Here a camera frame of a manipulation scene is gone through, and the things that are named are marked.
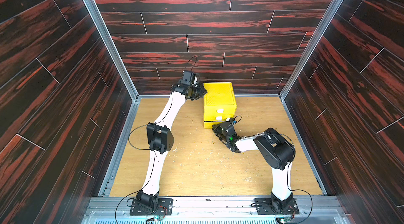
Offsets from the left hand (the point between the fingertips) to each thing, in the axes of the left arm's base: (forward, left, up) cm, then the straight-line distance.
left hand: (208, 92), depth 93 cm
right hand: (-11, -4, -17) cm, 21 cm away
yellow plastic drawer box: (-8, -7, -1) cm, 11 cm away
